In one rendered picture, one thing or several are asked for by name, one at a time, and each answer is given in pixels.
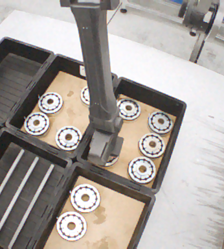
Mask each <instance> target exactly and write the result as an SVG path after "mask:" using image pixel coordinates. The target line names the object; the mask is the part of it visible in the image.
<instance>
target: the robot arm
mask: <svg viewBox="0 0 224 249"><path fill-rule="evenodd" d="M119 4H120V0H60V6H61V7H66V8H67V7H70V8H71V12H72V13H73V16H74V18H75V19H74V20H75V22H76V25H77V29H78V33H79V35H78V36H79V39H80V45H81V46H80V48H81V52H82V57H83V64H84V69H85V75H86V82H87V89H88V92H89V122H90V125H91V128H93V129H95V131H94V134H93V136H92V139H91V144H90V148H91V149H90V151H89V155H88V157H87V158H88V159H89V160H90V161H92V162H93V163H95V164H97V165H102V166H106V163H107V160H108V157H110V156H111V157H114V158H118V157H119V155H120V151H121V148H122V144H123V141H124V138H123V137H120V136H118V134H119V132H120V129H121V128H122V125H123V119H122V118H121V117H120V114H119V106H117V100H116V98H115V95H114V92H113V85H112V78H111V64H110V57H109V44H108V41H109V38H108V31H107V11H108V10H115V9H116V8H117V7H118V6H119Z"/></svg>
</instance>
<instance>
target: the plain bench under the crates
mask: <svg viewBox="0 0 224 249"><path fill-rule="evenodd" d="M78 35H79V33H78V29H77V25H76V24H75V23H70V22H66V21H62V20H60V19H59V20H58V19H54V18H50V17H46V16H42V15H38V14H32V13H29V12H24V11H20V10H13V11H12V12H11V14H9V15H8V16H7V17H6V18H5V19H4V20H3V21H2V22H1V23H0V40H2V38H3V37H5V36H6V37H7V36H8V37H10V38H13V39H17V40H19V41H23V42H26V43H29V44H32V45H37V46H38V47H42V48H43V49H47V50H50V51H53V52H54V54H62V55H65V56H69V57H71V58H75V59H77V60H79V61H81V62H83V57H82V52H81V48H80V46H81V45H80V39H79V36H78ZM108 38H109V41H108V44H109V57H110V64H111V72H112V73H115V74H117V76H118V77H126V78H128V79H131V80H134V81H135V82H138V83H140V84H143V85H145V86H148V87H149V88H153V89H156V90H159V91H161V92H164V93H166V94H168V95H170V96H173V97H175V98H177V99H180V100H181V101H184V102H185V103H186V105H187V107H186V112H185V116H184V118H183V123H182V125H181V129H180V131H179V134H178V136H177V142H176V144H175V147H174V151H173V153H172V156H171V158H170V162H169V164H168V168H167V170H166V173H165V175H164V178H163V181H162V184H161V188H160V190H159V192H158V193H157V194H155V197H156V201H155V203H154V206H153V209H152V211H151V214H150V217H149V219H148V223H147V225H146V227H145V230H144V232H143V234H142V237H141V239H140V242H139V244H138V247H137V249H222V246H223V240H224V75H222V74H220V73H217V72H215V71H213V70H211V69H208V68H205V67H203V66H201V65H198V64H195V63H193V62H190V61H188V60H185V59H183V58H180V57H178V56H175V55H172V54H170V53H167V52H164V51H162V50H159V49H156V48H154V47H150V46H147V45H143V44H141V43H138V42H135V41H133V40H128V39H125V38H123V37H120V36H115V35H113V34H110V33H108Z"/></svg>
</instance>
